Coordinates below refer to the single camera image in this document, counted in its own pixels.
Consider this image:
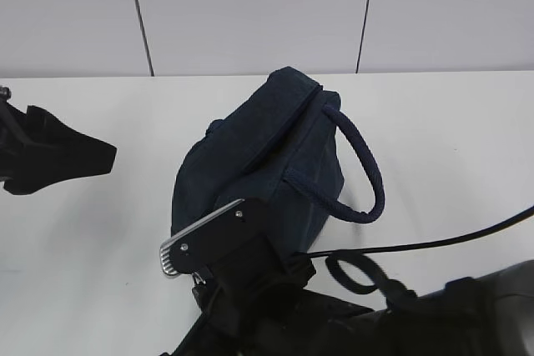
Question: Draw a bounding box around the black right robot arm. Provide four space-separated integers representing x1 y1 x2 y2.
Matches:
159 212 533 355

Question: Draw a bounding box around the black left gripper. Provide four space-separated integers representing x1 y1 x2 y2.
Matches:
1 86 117 196

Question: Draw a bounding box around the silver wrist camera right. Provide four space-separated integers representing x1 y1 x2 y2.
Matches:
159 198 270 278

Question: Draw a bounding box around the black cable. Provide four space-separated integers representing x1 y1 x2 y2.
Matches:
291 205 534 299

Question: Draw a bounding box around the navy blue fabric bag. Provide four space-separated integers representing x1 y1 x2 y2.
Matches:
171 67 385 252

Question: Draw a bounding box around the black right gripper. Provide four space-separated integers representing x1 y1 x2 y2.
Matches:
174 231 372 355

